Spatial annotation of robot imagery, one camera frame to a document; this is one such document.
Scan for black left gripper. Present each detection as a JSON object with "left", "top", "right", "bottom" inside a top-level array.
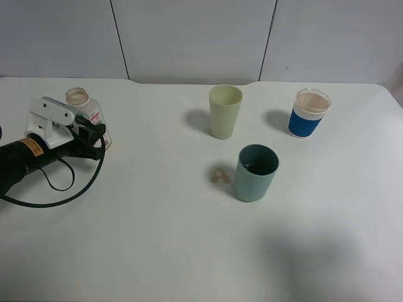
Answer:
[{"left": 47, "top": 123, "right": 106, "bottom": 160}]

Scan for clear plastic beverage bottle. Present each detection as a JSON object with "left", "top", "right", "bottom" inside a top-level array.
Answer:
[{"left": 65, "top": 87, "right": 112, "bottom": 149}]

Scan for teal plastic cup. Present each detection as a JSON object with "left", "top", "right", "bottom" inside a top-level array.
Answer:
[{"left": 233, "top": 144, "right": 280, "bottom": 202}]

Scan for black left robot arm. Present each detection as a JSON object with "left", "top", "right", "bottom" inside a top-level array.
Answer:
[{"left": 1, "top": 123, "right": 106, "bottom": 208}]

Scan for brown beverage spill puddle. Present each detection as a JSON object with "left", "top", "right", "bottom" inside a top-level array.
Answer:
[{"left": 210, "top": 168, "right": 232, "bottom": 184}]

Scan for pale green plastic cup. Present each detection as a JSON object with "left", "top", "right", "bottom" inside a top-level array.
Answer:
[{"left": 209, "top": 84, "right": 243, "bottom": 140}]

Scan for blue sleeved paper cup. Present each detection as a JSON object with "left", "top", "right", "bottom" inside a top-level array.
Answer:
[{"left": 288, "top": 88, "right": 332, "bottom": 138}]

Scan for black left camera cable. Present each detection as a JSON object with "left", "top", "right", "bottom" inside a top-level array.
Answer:
[{"left": 0, "top": 115, "right": 106, "bottom": 210}]

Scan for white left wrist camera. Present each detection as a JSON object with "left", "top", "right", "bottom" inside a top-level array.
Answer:
[{"left": 24, "top": 96, "right": 88, "bottom": 149}]

